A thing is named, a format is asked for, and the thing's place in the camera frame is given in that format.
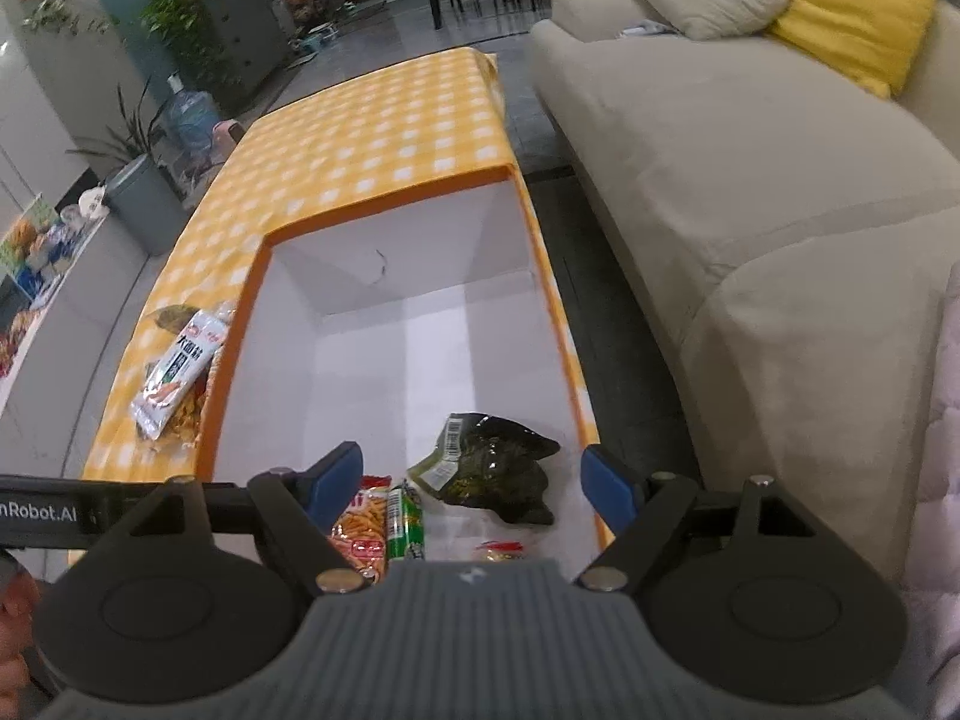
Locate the person's left hand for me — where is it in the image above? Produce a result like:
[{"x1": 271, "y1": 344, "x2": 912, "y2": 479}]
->
[{"x1": 0, "y1": 574, "x2": 42, "y2": 695}]

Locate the clear candy packet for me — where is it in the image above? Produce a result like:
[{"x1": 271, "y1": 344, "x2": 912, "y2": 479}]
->
[{"x1": 472, "y1": 538, "x2": 530, "y2": 563}]

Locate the beige sofa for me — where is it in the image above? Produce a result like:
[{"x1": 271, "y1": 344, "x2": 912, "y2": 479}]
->
[{"x1": 525, "y1": 0, "x2": 960, "y2": 616}]

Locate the yellow pillow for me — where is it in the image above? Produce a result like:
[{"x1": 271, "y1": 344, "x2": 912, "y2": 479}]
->
[{"x1": 765, "y1": 0, "x2": 942, "y2": 98}]

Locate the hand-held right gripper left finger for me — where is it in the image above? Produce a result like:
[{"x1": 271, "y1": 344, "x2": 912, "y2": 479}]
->
[{"x1": 86, "y1": 441, "x2": 376, "y2": 593}]

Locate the yellow noodle snack packet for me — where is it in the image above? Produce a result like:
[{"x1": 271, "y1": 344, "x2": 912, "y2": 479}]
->
[{"x1": 161, "y1": 367, "x2": 218, "y2": 451}]

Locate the red pretzel stick bag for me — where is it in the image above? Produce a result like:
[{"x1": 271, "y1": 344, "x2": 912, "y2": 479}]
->
[{"x1": 330, "y1": 474, "x2": 392, "y2": 582}]

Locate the blue water bottle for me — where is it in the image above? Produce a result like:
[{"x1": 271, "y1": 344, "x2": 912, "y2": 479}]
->
[{"x1": 163, "y1": 71, "x2": 222, "y2": 158}]

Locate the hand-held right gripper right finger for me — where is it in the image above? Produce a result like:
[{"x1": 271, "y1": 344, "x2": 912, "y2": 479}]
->
[{"x1": 574, "y1": 444, "x2": 818, "y2": 592}]

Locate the green label snack packet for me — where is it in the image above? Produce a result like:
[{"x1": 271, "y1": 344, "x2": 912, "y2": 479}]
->
[{"x1": 146, "y1": 304, "x2": 197, "y2": 335}]

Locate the long leaf potted plant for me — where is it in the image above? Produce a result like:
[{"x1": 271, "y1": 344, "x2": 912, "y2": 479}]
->
[{"x1": 67, "y1": 75, "x2": 173, "y2": 181}]

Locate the grey drawer dresser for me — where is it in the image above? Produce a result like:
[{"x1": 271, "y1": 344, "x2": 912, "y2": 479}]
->
[{"x1": 199, "y1": 0, "x2": 293, "y2": 102}]

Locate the colourful printed sheet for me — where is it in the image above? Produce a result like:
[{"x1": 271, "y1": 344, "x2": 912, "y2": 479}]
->
[{"x1": 0, "y1": 195, "x2": 91, "y2": 383}]

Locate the white breadstick packet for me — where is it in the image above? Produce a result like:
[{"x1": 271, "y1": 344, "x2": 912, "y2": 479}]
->
[{"x1": 130, "y1": 309, "x2": 228, "y2": 440}]

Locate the dark seaweed packet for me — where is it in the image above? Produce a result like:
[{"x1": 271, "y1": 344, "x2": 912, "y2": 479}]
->
[{"x1": 409, "y1": 412, "x2": 562, "y2": 526}]

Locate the green tube snack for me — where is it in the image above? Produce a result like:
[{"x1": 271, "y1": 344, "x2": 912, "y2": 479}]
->
[{"x1": 385, "y1": 484, "x2": 426, "y2": 562}]

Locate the orange cardboard box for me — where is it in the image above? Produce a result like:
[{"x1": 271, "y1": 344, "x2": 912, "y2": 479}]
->
[{"x1": 193, "y1": 165, "x2": 614, "y2": 567}]

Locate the yellow checked tablecloth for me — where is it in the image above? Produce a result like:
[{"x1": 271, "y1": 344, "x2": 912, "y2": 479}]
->
[{"x1": 67, "y1": 47, "x2": 601, "y2": 567}]

